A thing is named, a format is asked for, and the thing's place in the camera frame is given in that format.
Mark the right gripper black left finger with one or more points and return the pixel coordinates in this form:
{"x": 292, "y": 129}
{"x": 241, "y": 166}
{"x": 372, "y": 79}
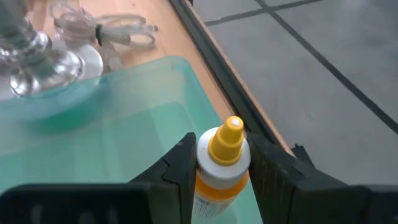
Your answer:
{"x": 174, "y": 186}

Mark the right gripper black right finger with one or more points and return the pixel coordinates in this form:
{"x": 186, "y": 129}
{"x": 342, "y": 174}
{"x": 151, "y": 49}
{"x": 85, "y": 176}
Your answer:
{"x": 280, "y": 186}

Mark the yellow food colouring bottle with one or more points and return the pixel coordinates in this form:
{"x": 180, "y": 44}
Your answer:
{"x": 222, "y": 168}

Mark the teal translucent plastic bin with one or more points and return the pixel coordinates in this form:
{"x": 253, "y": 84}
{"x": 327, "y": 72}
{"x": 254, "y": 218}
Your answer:
{"x": 109, "y": 140}

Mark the silver table lamp white shade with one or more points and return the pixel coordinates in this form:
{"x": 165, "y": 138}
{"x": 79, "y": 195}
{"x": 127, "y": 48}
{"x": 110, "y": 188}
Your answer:
{"x": 37, "y": 62}

